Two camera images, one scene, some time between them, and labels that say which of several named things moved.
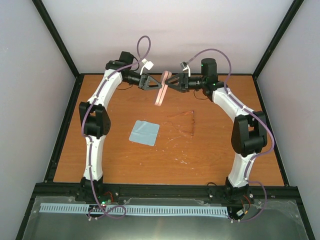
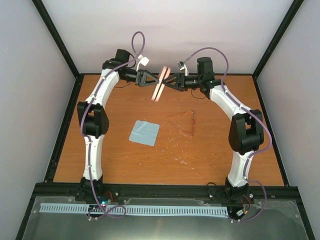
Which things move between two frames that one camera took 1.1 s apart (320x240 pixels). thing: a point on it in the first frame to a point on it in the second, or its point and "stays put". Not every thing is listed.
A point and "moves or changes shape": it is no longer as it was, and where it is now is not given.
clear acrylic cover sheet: (277, 219) stays put
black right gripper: (183, 87) stays put
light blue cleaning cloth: (145, 132) stays put
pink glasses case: (163, 88) moves or changes shape
